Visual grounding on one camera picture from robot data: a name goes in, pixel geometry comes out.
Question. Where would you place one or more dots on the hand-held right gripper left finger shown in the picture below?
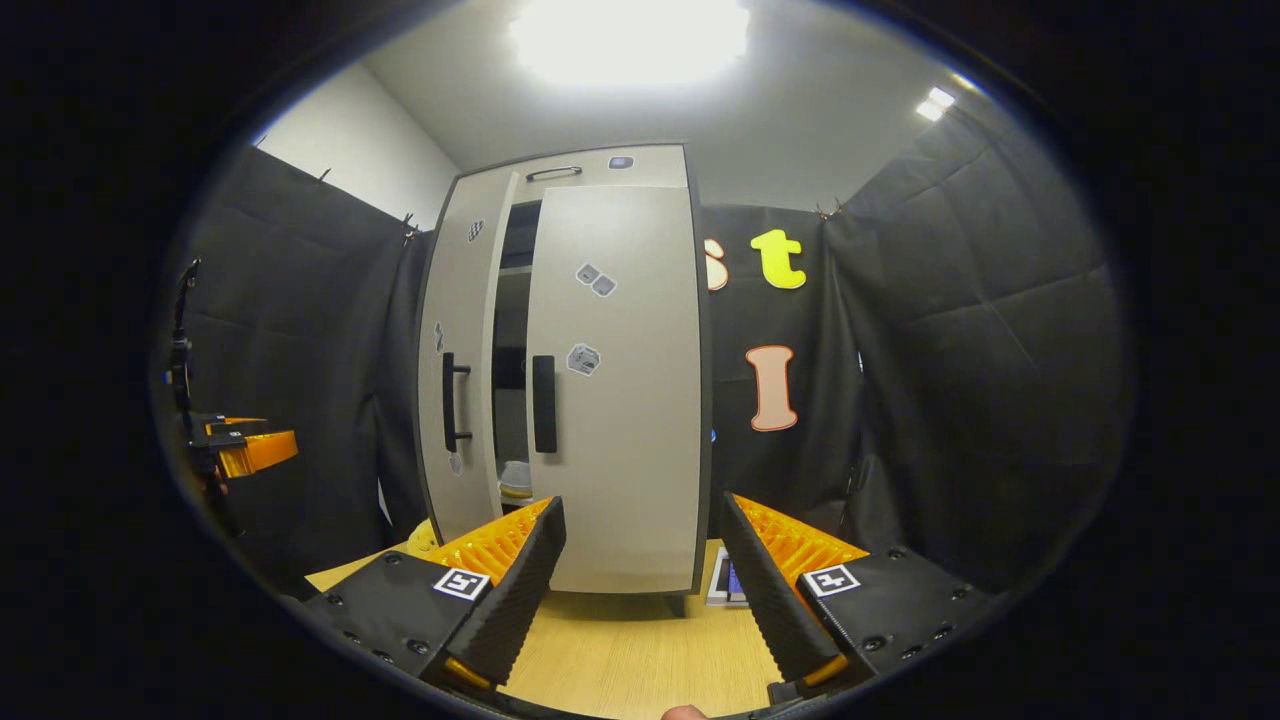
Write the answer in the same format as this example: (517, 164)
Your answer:
(522, 600)

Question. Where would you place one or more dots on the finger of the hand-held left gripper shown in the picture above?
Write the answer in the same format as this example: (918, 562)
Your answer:
(225, 426)
(262, 452)

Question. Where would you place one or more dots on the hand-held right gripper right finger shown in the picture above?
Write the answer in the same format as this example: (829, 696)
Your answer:
(768, 600)

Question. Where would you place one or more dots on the white canvas shoe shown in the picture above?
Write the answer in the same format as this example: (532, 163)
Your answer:
(515, 478)

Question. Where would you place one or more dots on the grey shoe cabinet door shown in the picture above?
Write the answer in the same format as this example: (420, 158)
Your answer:
(640, 400)
(460, 300)

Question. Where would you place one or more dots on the grey shoe cabinet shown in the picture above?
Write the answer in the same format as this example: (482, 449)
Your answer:
(512, 310)

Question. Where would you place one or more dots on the yellow soft toy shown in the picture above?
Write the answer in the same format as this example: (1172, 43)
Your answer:
(422, 540)

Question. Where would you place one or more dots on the small ceiling light panel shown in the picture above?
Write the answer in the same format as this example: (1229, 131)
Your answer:
(935, 104)

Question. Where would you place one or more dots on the large ceiling light panel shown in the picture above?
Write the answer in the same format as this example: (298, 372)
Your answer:
(630, 40)

